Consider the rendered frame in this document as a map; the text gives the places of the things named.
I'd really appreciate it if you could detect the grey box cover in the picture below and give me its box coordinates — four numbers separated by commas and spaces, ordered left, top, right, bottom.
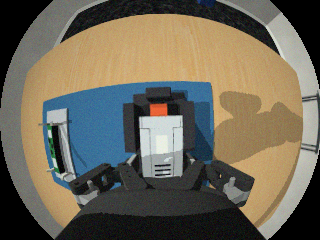
139, 116, 183, 178

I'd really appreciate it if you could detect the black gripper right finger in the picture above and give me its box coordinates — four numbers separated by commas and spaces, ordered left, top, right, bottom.
173, 153, 255, 207

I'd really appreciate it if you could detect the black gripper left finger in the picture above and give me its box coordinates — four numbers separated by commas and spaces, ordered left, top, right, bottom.
69, 154, 147, 209

